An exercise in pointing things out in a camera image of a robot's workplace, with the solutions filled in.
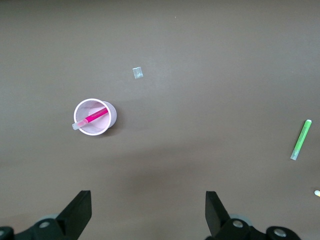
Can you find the small white object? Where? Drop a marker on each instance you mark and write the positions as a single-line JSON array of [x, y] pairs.
[[317, 193]]

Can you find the small clear tape piece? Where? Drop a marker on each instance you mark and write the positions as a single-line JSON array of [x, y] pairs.
[[137, 72]]

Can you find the white paper cup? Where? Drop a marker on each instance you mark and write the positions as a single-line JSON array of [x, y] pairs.
[[100, 125]]

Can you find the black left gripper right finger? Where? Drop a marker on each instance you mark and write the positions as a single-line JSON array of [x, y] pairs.
[[216, 215]]

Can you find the green marker with clear cap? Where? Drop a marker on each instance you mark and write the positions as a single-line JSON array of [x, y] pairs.
[[301, 138]]

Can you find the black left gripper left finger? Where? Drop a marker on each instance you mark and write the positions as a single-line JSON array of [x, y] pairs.
[[75, 215]]

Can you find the pink marker with clear cap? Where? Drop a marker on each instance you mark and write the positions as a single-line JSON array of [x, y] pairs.
[[96, 115]]

